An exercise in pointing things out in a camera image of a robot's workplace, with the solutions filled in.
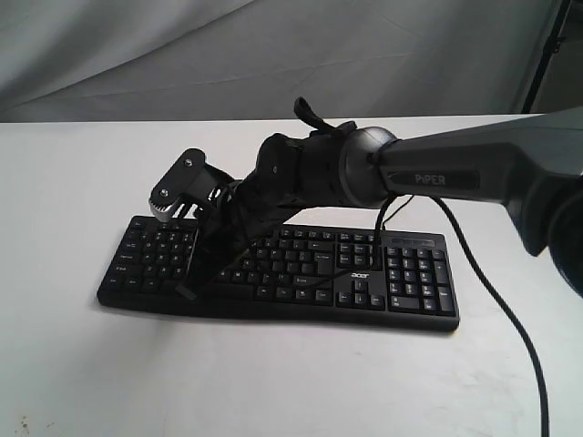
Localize grey backdrop cloth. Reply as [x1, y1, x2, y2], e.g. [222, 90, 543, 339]
[1, 1, 582, 122]

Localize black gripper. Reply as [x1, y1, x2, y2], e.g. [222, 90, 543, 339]
[176, 179, 296, 300]

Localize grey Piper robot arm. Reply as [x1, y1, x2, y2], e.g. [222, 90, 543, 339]
[179, 108, 582, 298]

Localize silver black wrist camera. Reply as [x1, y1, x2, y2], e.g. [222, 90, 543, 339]
[148, 148, 234, 223]

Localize black keyboard USB cable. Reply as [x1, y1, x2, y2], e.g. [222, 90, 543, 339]
[380, 195, 415, 232]

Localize black Acer keyboard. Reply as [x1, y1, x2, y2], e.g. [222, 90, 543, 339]
[97, 216, 460, 332]

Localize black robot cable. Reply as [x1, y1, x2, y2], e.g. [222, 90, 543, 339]
[291, 195, 552, 437]

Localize black stand pole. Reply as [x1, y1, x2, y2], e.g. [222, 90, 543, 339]
[520, 0, 574, 114]

